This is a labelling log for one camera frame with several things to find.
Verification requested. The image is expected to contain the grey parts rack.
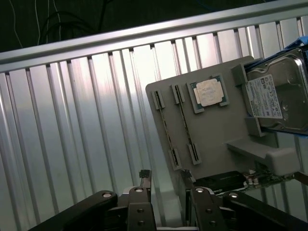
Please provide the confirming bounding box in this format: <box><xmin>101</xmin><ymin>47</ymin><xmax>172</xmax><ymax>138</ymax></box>
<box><xmin>145</xmin><ymin>55</ymin><xmax>301</xmax><ymax>200</ymax></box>

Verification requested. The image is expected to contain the silver CPU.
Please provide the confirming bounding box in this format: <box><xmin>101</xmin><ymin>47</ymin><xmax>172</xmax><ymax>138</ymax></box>
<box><xmin>189</xmin><ymin>75</ymin><xmax>225</xmax><ymax>109</ymax></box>

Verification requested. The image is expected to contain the hard disk with blue caddy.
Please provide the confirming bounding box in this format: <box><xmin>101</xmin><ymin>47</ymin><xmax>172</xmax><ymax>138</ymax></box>
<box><xmin>242</xmin><ymin>36</ymin><xmax>308</xmax><ymax>140</ymax></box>

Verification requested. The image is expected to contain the graphics card with metal bracket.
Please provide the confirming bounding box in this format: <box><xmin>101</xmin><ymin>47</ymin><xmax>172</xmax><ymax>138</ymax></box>
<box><xmin>196</xmin><ymin>168</ymin><xmax>308</xmax><ymax>193</ymax></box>

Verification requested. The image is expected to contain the black floor cable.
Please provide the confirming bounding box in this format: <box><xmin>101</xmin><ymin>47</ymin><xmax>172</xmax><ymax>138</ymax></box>
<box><xmin>44</xmin><ymin>0</ymin><xmax>104</xmax><ymax>45</ymax></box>

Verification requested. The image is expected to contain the thin white wire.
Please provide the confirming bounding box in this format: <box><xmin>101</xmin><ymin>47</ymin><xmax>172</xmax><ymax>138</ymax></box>
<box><xmin>11</xmin><ymin>0</ymin><xmax>26</xmax><ymax>49</ymax></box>

